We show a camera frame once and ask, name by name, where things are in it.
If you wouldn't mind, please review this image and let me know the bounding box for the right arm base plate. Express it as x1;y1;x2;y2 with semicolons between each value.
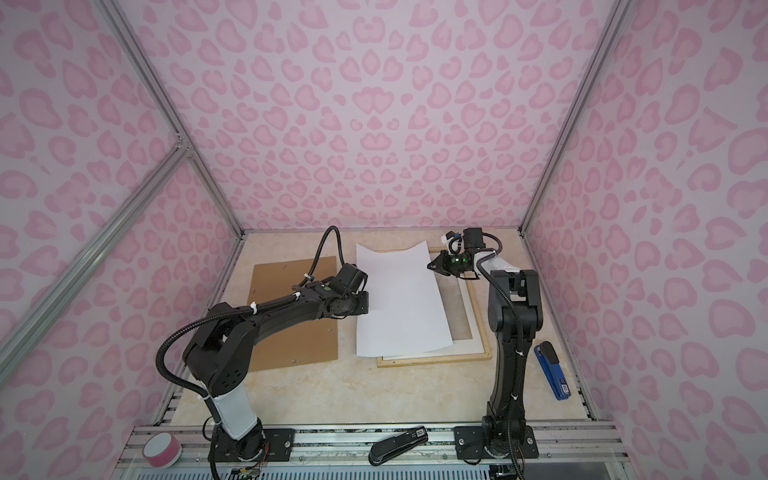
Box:
453;425;540;462

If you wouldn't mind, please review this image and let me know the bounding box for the autumn forest photo print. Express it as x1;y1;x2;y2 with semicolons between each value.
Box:
356;241;453;357

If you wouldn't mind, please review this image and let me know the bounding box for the blue stapler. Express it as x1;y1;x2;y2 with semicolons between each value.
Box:
534;341;571;401

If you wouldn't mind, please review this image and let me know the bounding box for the pink white tape roll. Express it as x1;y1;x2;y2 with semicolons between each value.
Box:
142;432;182;469

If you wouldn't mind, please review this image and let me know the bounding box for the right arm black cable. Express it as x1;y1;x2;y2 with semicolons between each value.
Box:
473;232;523;373

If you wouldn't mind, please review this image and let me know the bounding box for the light wooden picture frame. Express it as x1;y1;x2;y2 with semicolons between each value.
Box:
356;242;491;368

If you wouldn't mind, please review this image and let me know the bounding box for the aluminium mounting rail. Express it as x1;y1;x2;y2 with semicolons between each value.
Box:
112;420;636;479

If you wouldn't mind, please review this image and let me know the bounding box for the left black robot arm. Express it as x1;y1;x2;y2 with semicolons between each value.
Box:
183;263;369;461

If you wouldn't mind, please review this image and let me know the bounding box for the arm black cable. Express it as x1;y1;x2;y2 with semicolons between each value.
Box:
154;225;347;415
473;232;523;373

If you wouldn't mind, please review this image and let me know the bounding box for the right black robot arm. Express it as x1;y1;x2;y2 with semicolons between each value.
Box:
427;227;544;472

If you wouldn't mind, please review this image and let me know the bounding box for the black stapler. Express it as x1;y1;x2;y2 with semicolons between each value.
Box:
368;426;429;466

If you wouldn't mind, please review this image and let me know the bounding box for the white mat board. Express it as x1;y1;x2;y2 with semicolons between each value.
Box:
376;277;491;368

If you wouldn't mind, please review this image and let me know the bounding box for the brown frame backing board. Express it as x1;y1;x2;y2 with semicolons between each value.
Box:
248;258;338;372

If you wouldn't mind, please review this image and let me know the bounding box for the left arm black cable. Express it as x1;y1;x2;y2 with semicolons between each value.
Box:
154;225;347;415

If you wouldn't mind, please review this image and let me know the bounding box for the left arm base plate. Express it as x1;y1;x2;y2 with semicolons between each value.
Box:
208;426;295;463

